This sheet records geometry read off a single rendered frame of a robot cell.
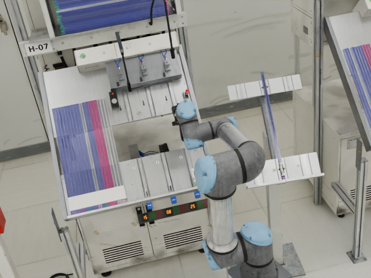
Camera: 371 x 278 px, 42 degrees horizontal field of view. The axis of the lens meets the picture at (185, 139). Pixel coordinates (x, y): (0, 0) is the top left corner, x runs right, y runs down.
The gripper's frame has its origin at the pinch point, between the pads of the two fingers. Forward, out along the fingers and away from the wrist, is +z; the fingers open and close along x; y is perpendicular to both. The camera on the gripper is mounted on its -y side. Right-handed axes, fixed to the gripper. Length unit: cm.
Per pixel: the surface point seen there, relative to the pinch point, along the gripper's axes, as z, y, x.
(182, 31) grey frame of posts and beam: 10.0, 45.5, -12.0
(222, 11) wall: 150, 95, -69
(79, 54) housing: 5, 43, 39
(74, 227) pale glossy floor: 110, -41, 72
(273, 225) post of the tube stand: 31, -59, -39
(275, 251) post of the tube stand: 41, -75, -39
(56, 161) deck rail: 3, -4, 58
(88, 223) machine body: 41, -37, 55
